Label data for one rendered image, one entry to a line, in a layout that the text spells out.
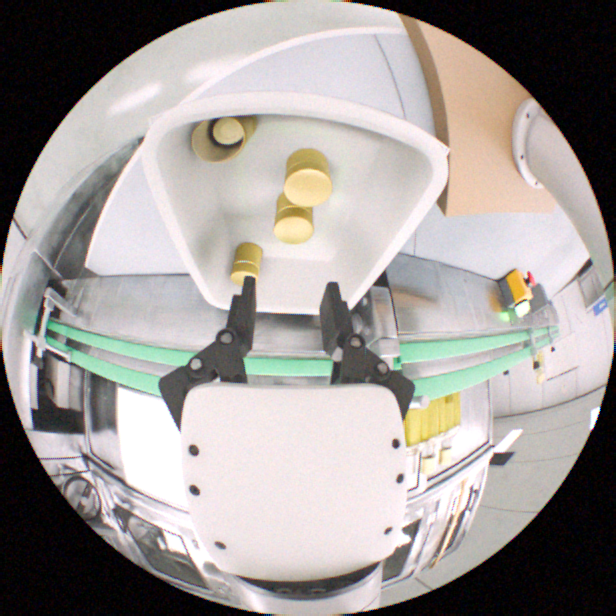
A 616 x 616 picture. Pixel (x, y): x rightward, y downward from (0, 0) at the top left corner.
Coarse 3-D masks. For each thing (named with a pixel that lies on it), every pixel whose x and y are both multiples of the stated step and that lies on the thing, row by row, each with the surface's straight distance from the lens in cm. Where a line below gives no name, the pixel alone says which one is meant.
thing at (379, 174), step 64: (192, 128) 15; (256, 128) 17; (320, 128) 17; (384, 128) 10; (192, 192) 16; (256, 192) 20; (384, 192) 17; (192, 256) 17; (320, 256) 27; (384, 256) 16
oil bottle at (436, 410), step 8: (432, 400) 44; (440, 400) 46; (432, 408) 44; (440, 408) 46; (432, 416) 44; (440, 416) 46; (432, 424) 44; (440, 424) 46; (432, 432) 45; (440, 432) 47; (432, 440) 45; (440, 440) 48; (424, 448) 48
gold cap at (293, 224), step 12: (276, 204) 20; (288, 204) 17; (276, 216) 17; (288, 216) 16; (300, 216) 16; (312, 216) 18; (276, 228) 17; (288, 228) 17; (300, 228) 17; (312, 228) 17; (288, 240) 18; (300, 240) 18
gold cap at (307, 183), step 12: (300, 156) 16; (312, 156) 16; (324, 156) 17; (288, 168) 15; (300, 168) 14; (312, 168) 14; (324, 168) 15; (288, 180) 14; (300, 180) 14; (312, 180) 14; (324, 180) 14; (288, 192) 15; (300, 192) 15; (312, 192) 15; (324, 192) 15; (300, 204) 15; (312, 204) 15
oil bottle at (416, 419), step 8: (408, 416) 40; (416, 416) 41; (424, 416) 42; (408, 424) 40; (416, 424) 41; (424, 424) 42; (408, 432) 40; (416, 432) 41; (424, 432) 43; (408, 440) 41; (416, 440) 42; (424, 440) 43; (408, 448) 41; (416, 448) 43; (408, 456) 44
